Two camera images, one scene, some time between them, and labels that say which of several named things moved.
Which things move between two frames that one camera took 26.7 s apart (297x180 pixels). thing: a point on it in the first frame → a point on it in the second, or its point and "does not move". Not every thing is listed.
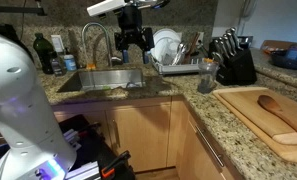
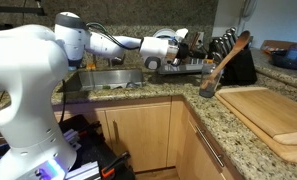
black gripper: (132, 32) → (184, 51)
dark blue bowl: (280, 58) does not move
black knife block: (236, 66) does not move
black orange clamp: (110, 169) does not move
